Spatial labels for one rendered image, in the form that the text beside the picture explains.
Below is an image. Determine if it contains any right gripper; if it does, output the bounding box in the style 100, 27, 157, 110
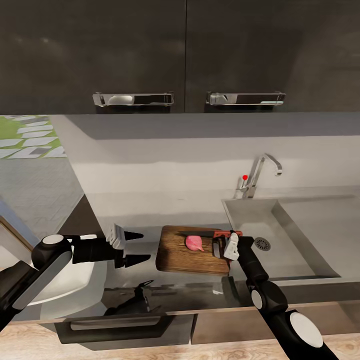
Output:
237, 236, 261, 271

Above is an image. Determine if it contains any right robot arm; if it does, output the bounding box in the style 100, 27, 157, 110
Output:
224, 231, 339, 360

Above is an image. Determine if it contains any bowl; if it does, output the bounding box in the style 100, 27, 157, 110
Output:
28, 234, 98, 306

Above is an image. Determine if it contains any cutting board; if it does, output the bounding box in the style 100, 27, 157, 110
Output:
155, 225, 231, 275

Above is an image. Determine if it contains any vidalia onion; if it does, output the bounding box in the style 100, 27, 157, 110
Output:
185, 235, 204, 251

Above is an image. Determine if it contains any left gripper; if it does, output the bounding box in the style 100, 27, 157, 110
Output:
90, 231, 151, 269

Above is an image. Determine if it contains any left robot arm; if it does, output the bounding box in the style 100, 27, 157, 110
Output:
0, 223, 151, 332

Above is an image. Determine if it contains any parer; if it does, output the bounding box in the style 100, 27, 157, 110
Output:
180, 230, 243, 239

